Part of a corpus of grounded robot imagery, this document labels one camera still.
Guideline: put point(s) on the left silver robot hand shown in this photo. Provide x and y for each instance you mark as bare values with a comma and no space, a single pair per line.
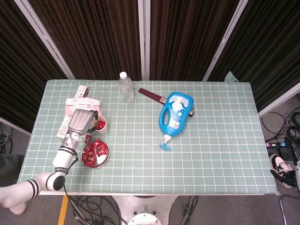
80,120

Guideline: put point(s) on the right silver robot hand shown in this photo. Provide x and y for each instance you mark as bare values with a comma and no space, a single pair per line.
298,174

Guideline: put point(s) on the red food chunk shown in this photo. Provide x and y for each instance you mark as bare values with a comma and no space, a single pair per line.
88,138

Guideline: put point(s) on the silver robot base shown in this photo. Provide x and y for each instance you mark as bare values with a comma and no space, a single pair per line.
144,211

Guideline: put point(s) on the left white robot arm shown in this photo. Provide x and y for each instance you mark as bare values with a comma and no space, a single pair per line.
63,157

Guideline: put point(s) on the white paper cup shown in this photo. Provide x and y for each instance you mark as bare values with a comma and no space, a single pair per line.
105,130

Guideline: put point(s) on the metal bowl of candies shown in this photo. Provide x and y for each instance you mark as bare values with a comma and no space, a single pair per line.
103,159

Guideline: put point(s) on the pink white wet wipes pack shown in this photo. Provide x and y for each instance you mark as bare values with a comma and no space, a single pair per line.
82,103

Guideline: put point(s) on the long white cardboard box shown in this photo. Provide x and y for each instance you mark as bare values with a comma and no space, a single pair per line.
63,130

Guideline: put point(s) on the black white sneaker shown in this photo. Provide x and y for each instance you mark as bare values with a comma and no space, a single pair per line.
280,162

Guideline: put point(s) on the black power strip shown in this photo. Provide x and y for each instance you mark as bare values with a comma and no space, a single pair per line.
275,144

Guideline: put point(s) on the clear plastic water bottle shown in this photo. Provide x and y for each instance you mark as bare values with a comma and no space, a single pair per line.
127,91

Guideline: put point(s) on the long dark red box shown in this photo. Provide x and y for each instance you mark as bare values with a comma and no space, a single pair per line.
151,95

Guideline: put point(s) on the dark ribbed partition panel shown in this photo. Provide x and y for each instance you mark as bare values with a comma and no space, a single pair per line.
185,39
93,39
21,70
264,51

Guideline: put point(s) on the blue pump detergent bottle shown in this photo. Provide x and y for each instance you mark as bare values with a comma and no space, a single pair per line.
175,112

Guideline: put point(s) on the white shoe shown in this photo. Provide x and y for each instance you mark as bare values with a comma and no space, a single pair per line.
18,208

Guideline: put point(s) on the green checked tablecloth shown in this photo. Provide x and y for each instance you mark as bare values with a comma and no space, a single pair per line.
187,168

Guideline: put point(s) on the grey metal tube frame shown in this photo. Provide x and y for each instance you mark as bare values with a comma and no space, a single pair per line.
282,208

